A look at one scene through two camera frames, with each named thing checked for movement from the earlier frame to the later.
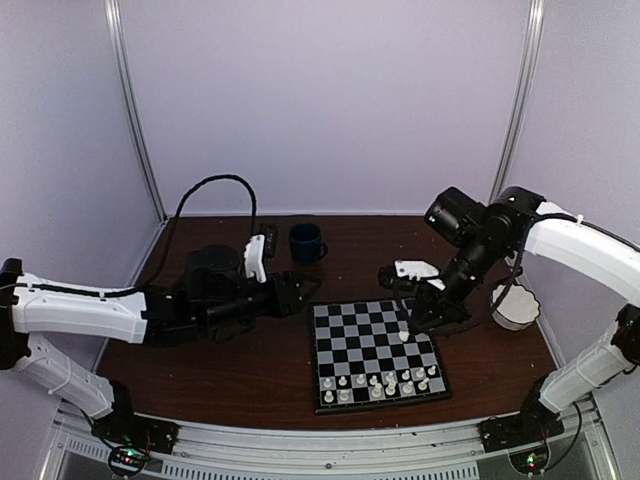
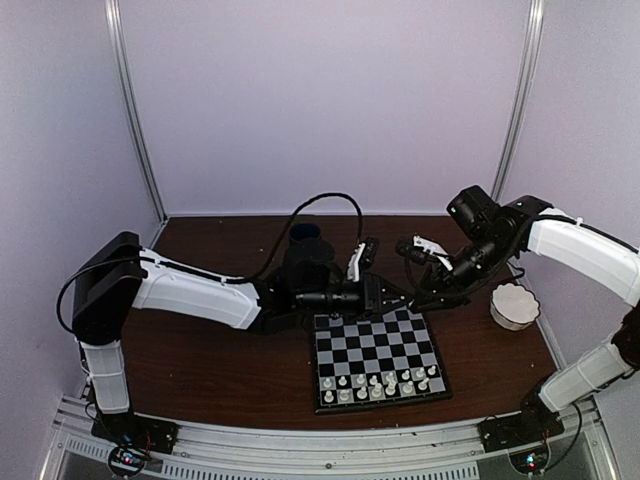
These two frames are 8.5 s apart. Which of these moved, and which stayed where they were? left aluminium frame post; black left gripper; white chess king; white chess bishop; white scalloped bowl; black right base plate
Moved: black left gripper; white chess bishop
Stayed: left aluminium frame post; black right base plate; white chess king; white scalloped bowl
